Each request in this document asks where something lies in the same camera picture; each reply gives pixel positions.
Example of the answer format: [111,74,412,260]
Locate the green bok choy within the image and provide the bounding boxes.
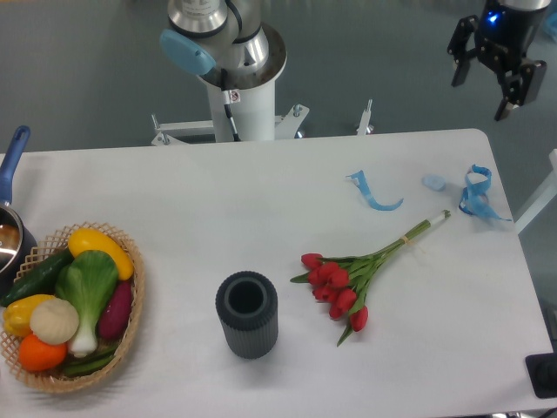
[55,250,118,359]

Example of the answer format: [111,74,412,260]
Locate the yellow bell pepper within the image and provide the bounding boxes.
[3,294,55,338]

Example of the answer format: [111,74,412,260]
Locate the cream garlic bulb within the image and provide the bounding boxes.
[30,298,79,345]

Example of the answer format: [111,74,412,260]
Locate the dark grey ribbed vase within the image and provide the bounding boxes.
[215,271,279,360]

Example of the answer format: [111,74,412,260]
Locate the blue ribbon strip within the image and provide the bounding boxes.
[346,170,404,212]

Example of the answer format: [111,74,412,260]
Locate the woven wicker basket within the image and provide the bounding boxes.
[1,222,145,394]

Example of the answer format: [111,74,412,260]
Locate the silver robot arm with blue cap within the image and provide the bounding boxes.
[159,1,550,120]

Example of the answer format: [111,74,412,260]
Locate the purple sweet potato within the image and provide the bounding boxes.
[97,281,132,340]

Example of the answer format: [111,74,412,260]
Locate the blue handled saucepan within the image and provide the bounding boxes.
[1,125,37,296]

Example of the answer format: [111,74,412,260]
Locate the red tulip bouquet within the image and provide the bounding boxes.
[290,210,451,345]

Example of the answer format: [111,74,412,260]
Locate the tangled blue ribbon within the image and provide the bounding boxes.
[459,165,511,221]

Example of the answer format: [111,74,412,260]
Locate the light blue round cap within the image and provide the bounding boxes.
[421,174,446,192]

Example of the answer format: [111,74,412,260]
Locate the orange fruit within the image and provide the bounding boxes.
[18,334,67,372]

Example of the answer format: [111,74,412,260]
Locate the green bean pods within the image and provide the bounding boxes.
[60,344,117,378]

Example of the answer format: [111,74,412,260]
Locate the black device at table edge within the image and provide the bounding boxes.
[525,353,557,399]

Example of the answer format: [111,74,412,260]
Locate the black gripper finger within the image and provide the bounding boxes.
[494,59,547,121]
[447,15,478,87]

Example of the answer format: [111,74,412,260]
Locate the white frame at right edge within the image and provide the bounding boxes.
[514,149,556,234]

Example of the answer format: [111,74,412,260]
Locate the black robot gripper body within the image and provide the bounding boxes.
[474,0,551,82]

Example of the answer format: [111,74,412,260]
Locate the green cucumber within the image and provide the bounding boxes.
[1,248,74,307]

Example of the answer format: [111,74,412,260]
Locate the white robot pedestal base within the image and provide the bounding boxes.
[150,78,375,147]

